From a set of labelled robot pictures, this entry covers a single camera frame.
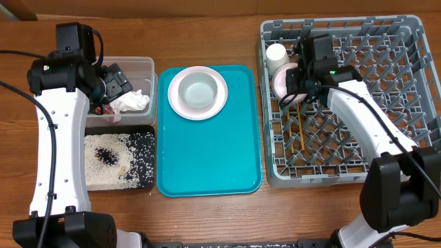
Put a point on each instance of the red snack wrapper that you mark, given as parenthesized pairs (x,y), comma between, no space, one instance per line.
(105,113)

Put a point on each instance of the wooden chopstick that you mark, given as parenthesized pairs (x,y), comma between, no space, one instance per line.
(302,141)
(289,123)

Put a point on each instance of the black plastic tray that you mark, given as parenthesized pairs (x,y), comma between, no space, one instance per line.
(141,131)

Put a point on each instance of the white napkin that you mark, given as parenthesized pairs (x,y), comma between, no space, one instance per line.
(131,101)

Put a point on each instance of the grey dishwasher rack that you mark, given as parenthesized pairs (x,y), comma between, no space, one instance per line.
(392,55)

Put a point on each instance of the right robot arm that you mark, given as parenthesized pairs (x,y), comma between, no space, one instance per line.
(402,187)

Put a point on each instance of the grey shallow bowl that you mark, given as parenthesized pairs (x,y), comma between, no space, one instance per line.
(198,89)

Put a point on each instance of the clear plastic storage bin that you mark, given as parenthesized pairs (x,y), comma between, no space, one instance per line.
(140,72)

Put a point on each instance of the pink bowl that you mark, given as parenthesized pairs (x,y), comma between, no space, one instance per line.
(279,84)

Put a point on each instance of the spilled rice pile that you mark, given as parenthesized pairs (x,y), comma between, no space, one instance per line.
(110,165)

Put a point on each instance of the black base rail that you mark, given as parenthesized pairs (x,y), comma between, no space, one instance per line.
(301,243)

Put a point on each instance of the pale green paper cup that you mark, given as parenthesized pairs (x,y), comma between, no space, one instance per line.
(276,57)

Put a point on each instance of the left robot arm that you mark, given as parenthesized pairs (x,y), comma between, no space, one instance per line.
(66,86)

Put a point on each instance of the teal serving tray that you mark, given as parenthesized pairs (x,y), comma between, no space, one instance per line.
(216,156)

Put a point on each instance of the white round plate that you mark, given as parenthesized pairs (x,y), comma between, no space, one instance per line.
(197,114)

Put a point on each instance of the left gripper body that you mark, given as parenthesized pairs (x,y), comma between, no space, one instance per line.
(116,84)

